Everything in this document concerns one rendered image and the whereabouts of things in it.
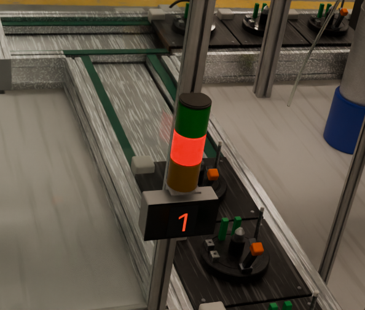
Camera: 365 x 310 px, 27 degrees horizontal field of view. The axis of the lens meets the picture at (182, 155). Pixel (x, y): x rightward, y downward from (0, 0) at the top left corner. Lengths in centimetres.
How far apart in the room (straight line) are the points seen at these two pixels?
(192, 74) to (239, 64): 130
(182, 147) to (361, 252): 79
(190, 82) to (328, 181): 98
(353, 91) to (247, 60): 44
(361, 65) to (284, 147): 31
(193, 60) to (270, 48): 120
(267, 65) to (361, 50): 36
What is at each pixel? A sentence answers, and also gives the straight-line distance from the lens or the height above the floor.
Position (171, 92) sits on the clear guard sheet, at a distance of 117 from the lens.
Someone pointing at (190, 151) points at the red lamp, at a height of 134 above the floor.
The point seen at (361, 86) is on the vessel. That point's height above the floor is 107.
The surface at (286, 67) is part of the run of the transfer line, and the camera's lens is 252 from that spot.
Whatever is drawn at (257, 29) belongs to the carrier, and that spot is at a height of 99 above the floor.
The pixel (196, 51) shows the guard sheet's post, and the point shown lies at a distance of 114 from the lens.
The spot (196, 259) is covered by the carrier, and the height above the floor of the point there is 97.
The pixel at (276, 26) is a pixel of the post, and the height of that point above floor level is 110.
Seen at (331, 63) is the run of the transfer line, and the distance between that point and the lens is 259.
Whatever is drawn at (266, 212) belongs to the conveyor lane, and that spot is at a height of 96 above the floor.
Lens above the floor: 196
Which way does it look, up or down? 32 degrees down
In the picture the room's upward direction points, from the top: 9 degrees clockwise
